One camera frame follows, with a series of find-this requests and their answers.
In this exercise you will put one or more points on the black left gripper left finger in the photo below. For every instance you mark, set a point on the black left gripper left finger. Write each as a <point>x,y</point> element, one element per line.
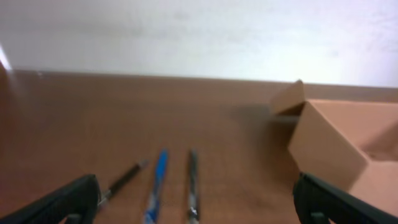
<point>75,202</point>

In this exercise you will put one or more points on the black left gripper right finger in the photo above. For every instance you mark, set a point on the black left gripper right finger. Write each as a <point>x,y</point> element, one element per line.
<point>316,202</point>

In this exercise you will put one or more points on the brown cardboard box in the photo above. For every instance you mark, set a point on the brown cardboard box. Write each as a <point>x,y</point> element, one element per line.
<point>349,144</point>

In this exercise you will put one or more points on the blue pen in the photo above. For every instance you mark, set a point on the blue pen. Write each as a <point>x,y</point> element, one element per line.
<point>153,207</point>

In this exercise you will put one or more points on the black slim pen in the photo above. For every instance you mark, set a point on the black slim pen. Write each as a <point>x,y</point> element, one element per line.
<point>118,184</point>

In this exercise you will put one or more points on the dark grey pen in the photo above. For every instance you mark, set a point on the dark grey pen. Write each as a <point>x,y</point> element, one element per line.
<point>193,201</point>

